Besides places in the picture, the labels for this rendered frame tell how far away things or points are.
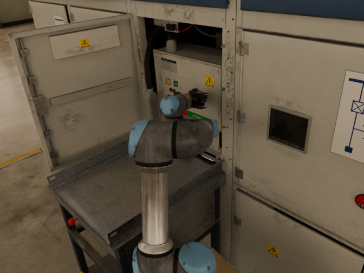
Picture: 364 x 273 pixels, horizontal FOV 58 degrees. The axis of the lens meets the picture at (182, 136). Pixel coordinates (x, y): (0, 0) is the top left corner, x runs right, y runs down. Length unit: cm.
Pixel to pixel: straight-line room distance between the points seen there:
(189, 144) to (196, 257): 36
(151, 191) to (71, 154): 103
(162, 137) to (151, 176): 13
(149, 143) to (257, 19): 64
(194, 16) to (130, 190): 86
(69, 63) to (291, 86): 109
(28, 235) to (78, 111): 134
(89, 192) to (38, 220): 136
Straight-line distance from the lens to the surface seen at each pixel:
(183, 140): 94
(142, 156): 97
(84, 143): 197
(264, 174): 151
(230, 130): 155
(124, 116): 201
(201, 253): 111
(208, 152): 177
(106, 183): 173
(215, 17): 144
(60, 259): 263
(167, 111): 133
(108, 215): 154
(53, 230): 287
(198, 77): 165
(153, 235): 107
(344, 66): 117
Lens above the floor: 186
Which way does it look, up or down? 30 degrees down
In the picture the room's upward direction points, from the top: 4 degrees counter-clockwise
